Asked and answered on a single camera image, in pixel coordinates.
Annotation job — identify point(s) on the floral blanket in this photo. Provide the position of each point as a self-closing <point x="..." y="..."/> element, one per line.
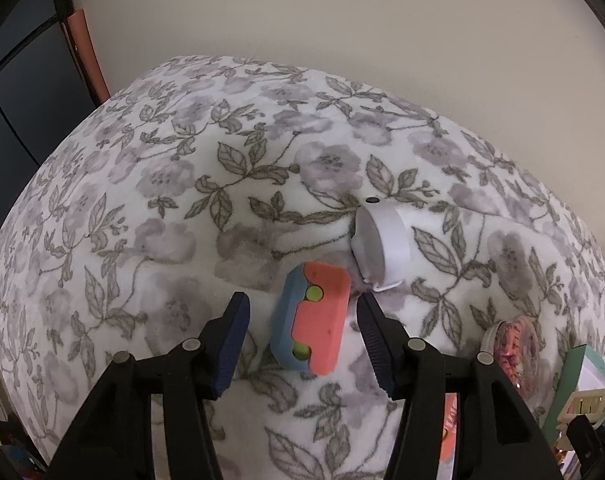
<point x="212" y="174"/>

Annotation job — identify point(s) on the clear jar of hair ties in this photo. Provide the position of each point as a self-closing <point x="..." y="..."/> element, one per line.
<point x="514" y="346"/>

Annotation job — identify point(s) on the white round strap device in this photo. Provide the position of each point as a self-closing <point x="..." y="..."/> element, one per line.
<point x="380" y="244"/>

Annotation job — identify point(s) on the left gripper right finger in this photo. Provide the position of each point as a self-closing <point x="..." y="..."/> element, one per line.
<point x="412" y="371"/>

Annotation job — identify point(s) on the blue orange toy case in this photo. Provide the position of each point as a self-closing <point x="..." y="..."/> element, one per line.
<point x="308" y="324"/>

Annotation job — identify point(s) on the teal rimmed white tray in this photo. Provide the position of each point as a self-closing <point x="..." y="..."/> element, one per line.
<point x="583" y="369"/>

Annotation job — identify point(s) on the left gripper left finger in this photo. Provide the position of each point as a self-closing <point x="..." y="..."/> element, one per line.
<point x="198" y="370"/>

